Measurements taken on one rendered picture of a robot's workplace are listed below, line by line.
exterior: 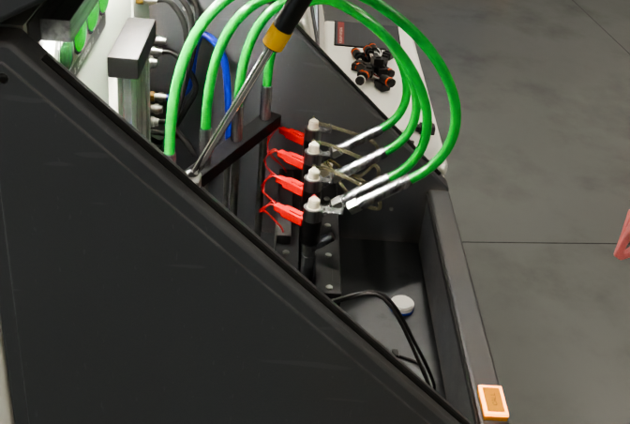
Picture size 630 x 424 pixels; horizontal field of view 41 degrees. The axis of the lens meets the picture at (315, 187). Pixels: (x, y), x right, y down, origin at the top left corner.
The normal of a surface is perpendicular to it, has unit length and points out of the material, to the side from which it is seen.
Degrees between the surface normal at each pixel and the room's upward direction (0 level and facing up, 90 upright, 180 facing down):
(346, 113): 90
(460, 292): 0
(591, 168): 0
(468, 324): 0
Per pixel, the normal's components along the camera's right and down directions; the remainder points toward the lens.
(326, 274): 0.09, -0.85
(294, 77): 0.00, 0.52
